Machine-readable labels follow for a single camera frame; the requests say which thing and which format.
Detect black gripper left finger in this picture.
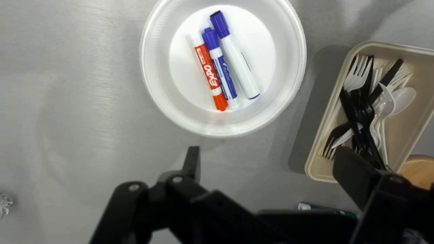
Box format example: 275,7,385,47
89,147,253,244

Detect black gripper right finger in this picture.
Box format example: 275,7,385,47
332,147,434,244

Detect red marker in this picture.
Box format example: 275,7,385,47
194,45,227,112

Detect blue marker white barrel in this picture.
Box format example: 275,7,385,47
210,11,260,101

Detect blue marker dark label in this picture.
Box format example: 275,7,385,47
202,28,237,101

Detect white round plate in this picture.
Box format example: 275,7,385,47
139,0,306,139

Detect black plastic fork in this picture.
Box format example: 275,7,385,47
322,56,385,170

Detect white plastic fork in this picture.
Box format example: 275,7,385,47
332,53,417,167

